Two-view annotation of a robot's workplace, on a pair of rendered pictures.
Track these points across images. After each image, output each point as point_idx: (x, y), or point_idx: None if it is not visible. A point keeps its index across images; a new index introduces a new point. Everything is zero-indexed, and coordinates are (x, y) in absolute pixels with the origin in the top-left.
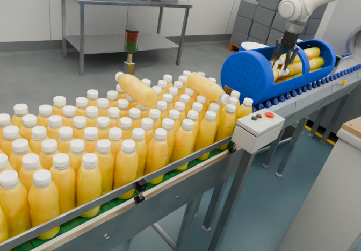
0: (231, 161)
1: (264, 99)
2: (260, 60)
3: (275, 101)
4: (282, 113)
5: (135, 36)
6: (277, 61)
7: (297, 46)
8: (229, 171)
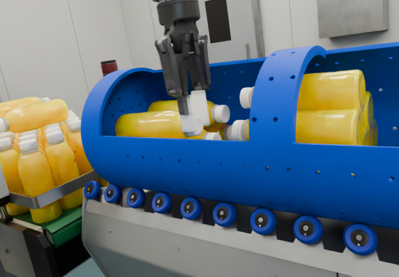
0: (9, 242)
1: (101, 168)
2: (100, 80)
3: (185, 206)
4: (236, 270)
5: (102, 67)
6: (193, 91)
7: (165, 37)
8: (19, 266)
